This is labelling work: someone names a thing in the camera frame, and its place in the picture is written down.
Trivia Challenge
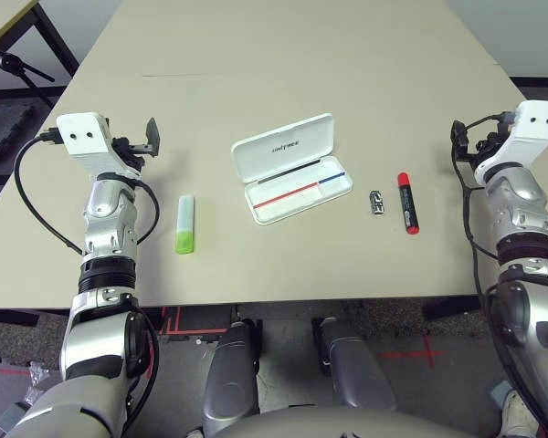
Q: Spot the grey robot leg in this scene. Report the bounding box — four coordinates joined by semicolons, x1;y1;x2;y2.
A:
317;318;398;412
202;321;261;433

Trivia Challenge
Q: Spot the red and black marker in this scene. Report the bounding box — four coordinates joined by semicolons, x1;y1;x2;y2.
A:
395;172;420;237

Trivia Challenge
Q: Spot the clear plastic bag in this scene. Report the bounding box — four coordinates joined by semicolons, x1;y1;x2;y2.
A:
25;360;51;407

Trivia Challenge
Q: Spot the grey robot right leg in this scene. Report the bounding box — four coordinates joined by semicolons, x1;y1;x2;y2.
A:
317;318;398;412

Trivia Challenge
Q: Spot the white bystander shoe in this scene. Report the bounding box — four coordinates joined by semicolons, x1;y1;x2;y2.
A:
501;390;540;438

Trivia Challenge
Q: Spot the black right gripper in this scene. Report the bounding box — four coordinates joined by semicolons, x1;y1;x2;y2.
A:
449;119;513;162

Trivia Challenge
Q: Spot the small grey block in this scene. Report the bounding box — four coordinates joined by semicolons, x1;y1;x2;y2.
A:
0;401;28;433

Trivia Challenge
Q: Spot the green and clear eraser case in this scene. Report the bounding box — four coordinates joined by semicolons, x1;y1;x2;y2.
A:
173;194;196;256

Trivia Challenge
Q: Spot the black tripod stand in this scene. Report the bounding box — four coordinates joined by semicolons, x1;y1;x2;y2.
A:
0;39;56;109

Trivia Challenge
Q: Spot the grey foam floor mat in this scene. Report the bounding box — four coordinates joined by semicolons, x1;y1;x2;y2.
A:
0;102;47;174

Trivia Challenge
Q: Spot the white plastic pencil case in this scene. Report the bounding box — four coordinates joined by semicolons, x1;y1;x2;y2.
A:
230;112;353;226

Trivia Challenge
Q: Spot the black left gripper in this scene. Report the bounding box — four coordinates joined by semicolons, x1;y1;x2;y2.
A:
111;117;162;172

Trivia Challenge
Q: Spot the black table base bar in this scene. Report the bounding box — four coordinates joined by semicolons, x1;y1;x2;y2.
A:
422;298;480;322
0;308;42;326

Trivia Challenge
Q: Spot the black left wrist camera cable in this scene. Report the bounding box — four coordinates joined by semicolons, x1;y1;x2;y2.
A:
14;129;161;256

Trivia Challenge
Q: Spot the grey robot torso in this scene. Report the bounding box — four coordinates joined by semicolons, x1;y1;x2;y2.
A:
205;407;485;438

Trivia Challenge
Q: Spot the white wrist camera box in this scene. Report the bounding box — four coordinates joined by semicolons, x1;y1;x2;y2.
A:
56;111;143;179
473;99;548;184

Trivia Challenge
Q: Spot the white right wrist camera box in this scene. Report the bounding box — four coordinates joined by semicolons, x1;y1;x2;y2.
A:
473;99;548;184

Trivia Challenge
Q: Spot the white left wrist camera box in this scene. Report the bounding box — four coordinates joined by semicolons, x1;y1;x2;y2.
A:
56;111;143;179

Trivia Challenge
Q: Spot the grey robot left leg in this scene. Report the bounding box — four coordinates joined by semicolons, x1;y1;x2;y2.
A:
202;321;261;433

